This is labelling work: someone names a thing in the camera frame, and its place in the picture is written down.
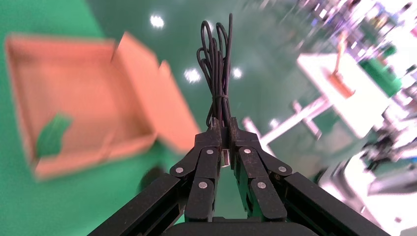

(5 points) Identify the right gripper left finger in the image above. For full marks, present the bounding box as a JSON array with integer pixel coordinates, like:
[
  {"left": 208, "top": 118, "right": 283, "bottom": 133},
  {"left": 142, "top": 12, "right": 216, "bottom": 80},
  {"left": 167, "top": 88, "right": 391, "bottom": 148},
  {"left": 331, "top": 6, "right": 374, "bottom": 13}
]
[{"left": 88, "top": 117, "right": 227, "bottom": 236}]

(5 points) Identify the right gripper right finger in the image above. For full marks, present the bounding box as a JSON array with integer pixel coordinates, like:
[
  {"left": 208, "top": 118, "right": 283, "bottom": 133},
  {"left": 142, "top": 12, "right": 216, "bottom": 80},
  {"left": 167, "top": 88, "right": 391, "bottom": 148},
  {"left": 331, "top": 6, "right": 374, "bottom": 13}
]
[{"left": 228, "top": 117, "right": 391, "bottom": 236}]

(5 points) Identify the black cable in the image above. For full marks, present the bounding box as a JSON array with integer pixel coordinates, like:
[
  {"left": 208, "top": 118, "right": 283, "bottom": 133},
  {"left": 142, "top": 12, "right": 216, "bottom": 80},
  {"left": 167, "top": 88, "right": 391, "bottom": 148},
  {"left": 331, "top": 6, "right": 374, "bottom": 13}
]
[{"left": 196, "top": 13, "right": 234, "bottom": 168}]

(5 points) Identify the small brown cardboard box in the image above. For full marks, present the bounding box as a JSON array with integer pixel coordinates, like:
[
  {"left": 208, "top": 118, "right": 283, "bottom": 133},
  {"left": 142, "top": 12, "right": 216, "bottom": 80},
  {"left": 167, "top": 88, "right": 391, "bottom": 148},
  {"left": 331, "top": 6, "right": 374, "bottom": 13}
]
[{"left": 327, "top": 30, "right": 356, "bottom": 99}]

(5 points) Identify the open brown cardboard box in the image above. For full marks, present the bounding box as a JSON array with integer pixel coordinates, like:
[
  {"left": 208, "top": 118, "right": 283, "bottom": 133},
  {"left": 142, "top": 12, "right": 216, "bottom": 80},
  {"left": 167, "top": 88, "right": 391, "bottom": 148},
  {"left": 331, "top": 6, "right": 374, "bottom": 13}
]
[{"left": 4, "top": 31, "right": 201, "bottom": 180}]

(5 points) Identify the white background table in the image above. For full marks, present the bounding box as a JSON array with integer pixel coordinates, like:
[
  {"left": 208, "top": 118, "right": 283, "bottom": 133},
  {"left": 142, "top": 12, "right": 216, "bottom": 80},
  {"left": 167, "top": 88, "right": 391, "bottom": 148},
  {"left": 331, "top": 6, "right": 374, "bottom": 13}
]
[{"left": 242, "top": 52, "right": 391, "bottom": 154}]

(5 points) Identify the green table cloth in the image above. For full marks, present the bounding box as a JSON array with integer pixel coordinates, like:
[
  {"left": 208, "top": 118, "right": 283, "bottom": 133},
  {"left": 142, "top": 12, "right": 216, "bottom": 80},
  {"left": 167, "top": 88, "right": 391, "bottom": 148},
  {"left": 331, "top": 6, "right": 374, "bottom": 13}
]
[{"left": 0, "top": 0, "right": 199, "bottom": 236}]

